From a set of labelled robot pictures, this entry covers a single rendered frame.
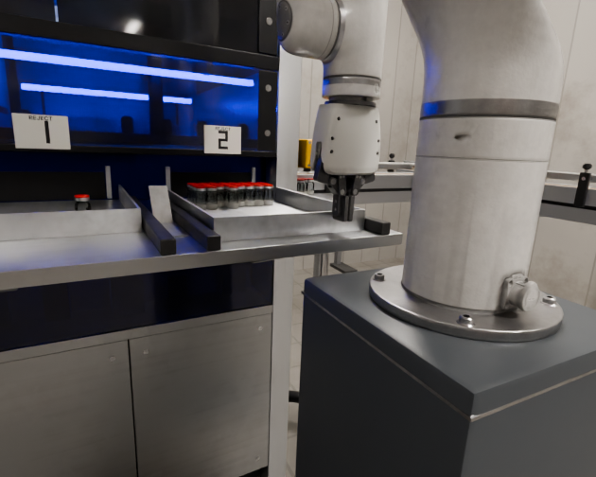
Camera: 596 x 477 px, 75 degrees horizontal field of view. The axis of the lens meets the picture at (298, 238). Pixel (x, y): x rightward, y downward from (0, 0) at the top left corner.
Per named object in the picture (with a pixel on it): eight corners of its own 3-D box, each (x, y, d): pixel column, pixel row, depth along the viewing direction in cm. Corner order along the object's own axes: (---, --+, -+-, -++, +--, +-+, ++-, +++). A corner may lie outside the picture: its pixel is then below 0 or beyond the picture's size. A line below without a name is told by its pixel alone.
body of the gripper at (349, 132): (362, 101, 62) (357, 172, 65) (307, 95, 57) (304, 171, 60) (394, 97, 56) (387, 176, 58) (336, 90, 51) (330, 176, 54)
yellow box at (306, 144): (292, 167, 104) (293, 138, 102) (315, 167, 107) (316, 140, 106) (306, 168, 98) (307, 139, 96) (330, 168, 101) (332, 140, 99)
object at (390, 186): (280, 208, 108) (281, 150, 104) (258, 201, 121) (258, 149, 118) (449, 201, 141) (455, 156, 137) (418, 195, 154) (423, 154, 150)
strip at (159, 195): (149, 220, 67) (148, 185, 66) (167, 219, 68) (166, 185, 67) (166, 238, 55) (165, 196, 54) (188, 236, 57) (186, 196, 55)
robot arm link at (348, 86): (359, 87, 62) (358, 107, 63) (311, 80, 58) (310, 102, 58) (395, 80, 55) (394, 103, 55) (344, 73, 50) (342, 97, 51)
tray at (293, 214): (166, 205, 82) (166, 188, 82) (276, 201, 95) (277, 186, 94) (214, 242, 54) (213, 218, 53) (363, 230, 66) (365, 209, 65)
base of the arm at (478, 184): (604, 320, 38) (651, 124, 34) (469, 361, 30) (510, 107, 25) (450, 265, 55) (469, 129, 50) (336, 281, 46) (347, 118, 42)
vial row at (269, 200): (191, 207, 80) (190, 185, 79) (270, 203, 89) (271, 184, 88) (194, 208, 78) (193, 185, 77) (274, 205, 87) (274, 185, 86)
